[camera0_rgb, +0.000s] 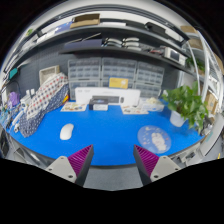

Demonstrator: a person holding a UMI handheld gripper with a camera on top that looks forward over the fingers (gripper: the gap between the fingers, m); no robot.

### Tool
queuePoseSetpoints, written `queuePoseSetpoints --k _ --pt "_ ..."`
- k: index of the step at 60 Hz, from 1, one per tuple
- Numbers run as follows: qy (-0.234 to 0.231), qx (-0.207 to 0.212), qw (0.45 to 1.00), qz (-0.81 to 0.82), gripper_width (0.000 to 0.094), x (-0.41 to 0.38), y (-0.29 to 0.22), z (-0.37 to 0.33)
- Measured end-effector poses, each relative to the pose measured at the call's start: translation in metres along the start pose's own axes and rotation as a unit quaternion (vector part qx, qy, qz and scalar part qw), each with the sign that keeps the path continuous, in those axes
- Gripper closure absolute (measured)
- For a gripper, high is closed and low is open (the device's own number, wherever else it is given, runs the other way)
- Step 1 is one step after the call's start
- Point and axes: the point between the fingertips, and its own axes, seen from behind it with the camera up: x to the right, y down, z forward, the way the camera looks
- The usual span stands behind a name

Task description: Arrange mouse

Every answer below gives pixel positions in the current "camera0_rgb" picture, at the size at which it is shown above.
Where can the small black and white box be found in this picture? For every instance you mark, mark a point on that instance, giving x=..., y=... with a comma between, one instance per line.
x=100, y=107

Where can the green potted plant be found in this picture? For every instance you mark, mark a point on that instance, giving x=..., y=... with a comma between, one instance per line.
x=186, y=100

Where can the white metal rack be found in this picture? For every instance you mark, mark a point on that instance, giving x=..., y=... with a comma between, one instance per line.
x=205, y=66

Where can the checked and dotted cloth pile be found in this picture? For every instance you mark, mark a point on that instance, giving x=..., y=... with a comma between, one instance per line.
x=43, y=100

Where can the printed picture sheet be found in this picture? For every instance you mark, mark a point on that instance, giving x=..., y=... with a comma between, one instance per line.
x=133, y=110
x=73, y=107

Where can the white computer mouse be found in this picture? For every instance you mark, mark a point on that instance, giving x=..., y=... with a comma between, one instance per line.
x=66, y=131

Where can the yellow box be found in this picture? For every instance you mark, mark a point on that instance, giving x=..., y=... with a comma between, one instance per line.
x=118, y=83

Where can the dark wall shelf unit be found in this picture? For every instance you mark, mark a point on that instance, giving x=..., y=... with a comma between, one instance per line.
x=100, y=50

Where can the long white keyboard box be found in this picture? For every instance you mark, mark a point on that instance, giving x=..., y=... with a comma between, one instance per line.
x=83, y=95

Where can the grey plastic drawer cabinet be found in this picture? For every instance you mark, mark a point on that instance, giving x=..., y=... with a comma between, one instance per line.
x=84, y=71
x=150, y=76
x=118, y=68

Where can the clear plastic package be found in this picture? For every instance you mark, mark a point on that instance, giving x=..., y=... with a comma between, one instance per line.
x=153, y=106

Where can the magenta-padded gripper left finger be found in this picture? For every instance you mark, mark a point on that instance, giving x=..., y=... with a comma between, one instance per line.
x=80, y=160

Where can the purple object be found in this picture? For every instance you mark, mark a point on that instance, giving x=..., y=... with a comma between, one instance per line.
x=14, y=98

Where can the white woven tray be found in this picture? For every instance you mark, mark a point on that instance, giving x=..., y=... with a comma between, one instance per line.
x=42, y=75

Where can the teal object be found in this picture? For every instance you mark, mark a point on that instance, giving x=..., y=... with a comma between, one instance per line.
x=13, y=73

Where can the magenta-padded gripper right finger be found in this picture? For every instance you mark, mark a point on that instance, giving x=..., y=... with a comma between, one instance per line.
x=146, y=160

